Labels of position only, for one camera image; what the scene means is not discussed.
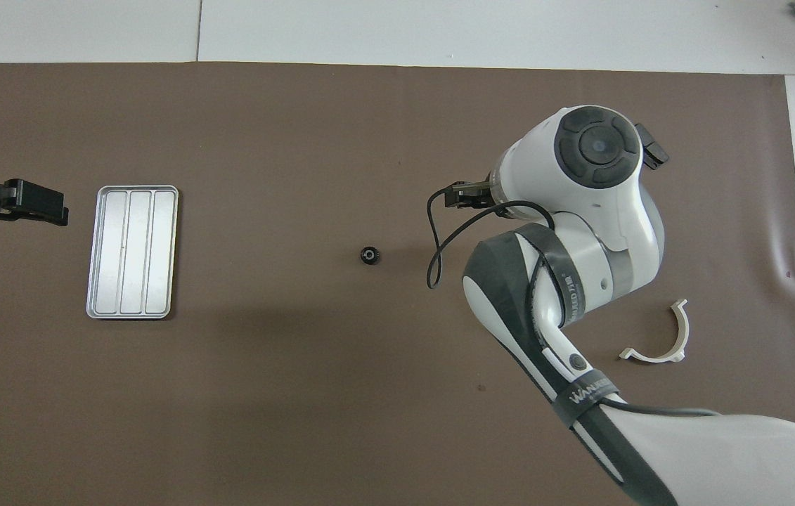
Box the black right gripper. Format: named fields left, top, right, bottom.
left=444, top=181, right=496, bottom=209

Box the silver metal tray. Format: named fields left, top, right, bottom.
left=86, top=185, right=180, bottom=320

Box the dark grey brake pad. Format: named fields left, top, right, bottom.
left=636, top=124, right=670, bottom=169

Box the brown table mat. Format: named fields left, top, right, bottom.
left=0, top=62, right=795, bottom=506

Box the white curved plastic bracket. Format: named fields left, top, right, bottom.
left=619, top=299, right=690, bottom=364

